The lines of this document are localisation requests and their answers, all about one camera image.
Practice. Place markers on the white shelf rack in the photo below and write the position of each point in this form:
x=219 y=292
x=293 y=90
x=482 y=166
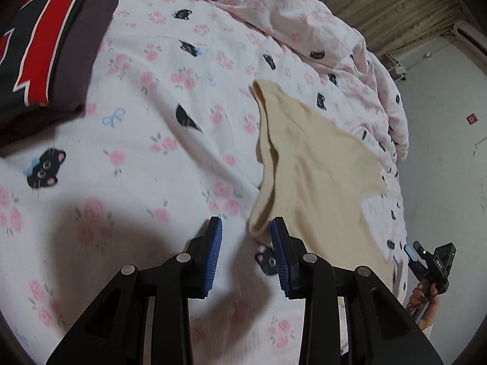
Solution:
x=395 y=67

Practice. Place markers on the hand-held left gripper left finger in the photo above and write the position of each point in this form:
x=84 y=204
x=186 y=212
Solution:
x=213 y=258

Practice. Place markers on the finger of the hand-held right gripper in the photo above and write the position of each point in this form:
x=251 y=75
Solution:
x=410 y=253

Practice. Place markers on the beige curtain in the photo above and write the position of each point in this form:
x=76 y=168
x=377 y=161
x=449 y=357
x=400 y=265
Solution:
x=380 y=3

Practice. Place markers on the cat print pink quilt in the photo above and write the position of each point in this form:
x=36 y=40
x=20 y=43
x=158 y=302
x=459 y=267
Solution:
x=266 y=3

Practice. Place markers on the red black printed garment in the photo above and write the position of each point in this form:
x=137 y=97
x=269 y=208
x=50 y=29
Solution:
x=45 y=19

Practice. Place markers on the person's right hand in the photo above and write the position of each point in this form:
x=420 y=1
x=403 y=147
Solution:
x=423 y=294

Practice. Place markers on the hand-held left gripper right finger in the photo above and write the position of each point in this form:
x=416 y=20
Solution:
x=281 y=262

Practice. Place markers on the red wall sticker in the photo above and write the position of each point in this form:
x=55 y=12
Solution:
x=472 y=118

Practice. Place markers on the dark grey folded garment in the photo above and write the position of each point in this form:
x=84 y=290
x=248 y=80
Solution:
x=83 y=38

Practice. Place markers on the beige knit garment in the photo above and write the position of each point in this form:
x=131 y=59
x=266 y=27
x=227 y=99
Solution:
x=319 y=167

